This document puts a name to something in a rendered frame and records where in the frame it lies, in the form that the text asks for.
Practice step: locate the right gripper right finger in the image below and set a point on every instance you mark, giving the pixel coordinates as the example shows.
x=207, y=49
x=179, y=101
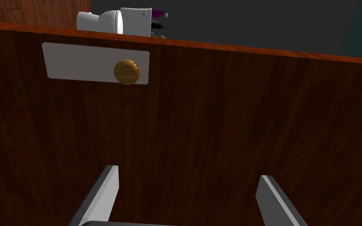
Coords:
x=275, y=204

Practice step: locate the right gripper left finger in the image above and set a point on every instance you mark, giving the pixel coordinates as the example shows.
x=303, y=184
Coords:
x=103, y=196

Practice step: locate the dark wooden door leaf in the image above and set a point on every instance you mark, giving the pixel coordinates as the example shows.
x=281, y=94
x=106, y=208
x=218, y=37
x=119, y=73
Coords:
x=200, y=135

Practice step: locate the white toilet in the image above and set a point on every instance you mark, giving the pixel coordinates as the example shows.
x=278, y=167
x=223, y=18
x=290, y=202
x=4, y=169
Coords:
x=115, y=21

